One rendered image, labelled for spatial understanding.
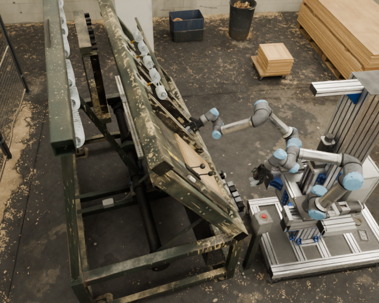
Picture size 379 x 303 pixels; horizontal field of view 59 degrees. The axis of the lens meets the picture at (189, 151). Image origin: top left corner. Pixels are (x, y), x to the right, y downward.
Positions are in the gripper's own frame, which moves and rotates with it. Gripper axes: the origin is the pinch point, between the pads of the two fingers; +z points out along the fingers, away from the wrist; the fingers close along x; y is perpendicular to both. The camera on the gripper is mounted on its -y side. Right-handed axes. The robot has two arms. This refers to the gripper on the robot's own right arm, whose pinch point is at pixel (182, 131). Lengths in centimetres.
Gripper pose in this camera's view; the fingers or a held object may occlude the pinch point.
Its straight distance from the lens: 296.9
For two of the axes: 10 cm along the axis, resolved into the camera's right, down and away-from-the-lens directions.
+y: 2.9, 7.1, -6.5
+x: 5.0, 4.7, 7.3
